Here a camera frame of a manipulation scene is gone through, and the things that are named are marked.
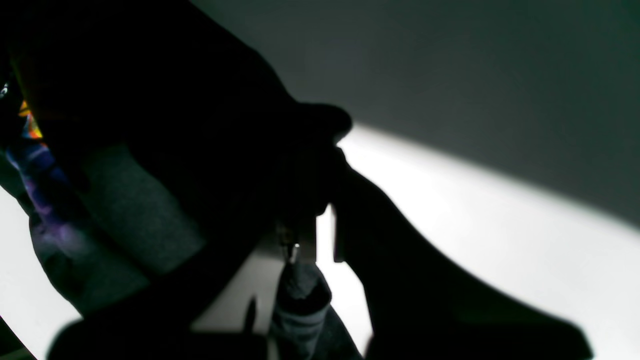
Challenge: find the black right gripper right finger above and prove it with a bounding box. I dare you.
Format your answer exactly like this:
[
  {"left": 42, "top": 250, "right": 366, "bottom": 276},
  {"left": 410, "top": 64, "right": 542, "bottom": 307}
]
[{"left": 333, "top": 167, "right": 594, "bottom": 360}]

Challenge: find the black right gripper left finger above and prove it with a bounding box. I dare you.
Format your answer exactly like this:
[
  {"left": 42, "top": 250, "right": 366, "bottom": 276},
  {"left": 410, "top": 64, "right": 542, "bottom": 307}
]
[{"left": 47, "top": 244, "right": 281, "bottom": 360}]

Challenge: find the black printed t-shirt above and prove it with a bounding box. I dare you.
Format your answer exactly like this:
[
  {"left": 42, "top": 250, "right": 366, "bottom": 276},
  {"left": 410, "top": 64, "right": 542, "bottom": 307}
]
[{"left": 0, "top": 0, "right": 353, "bottom": 360}]

